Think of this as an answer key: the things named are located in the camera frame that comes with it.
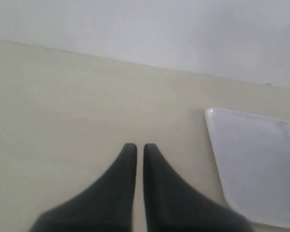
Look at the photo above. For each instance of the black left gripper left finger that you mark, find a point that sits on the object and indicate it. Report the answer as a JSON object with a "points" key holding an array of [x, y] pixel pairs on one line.
{"points": [[105, 206]]}

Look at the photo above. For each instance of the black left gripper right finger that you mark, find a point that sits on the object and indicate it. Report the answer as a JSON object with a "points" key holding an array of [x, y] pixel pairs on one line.
{"points": [[172, 205]]}

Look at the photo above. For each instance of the white rectangular plastic tray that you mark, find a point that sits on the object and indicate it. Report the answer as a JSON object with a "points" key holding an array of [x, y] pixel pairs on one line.
{"points": [[252, 155]]}

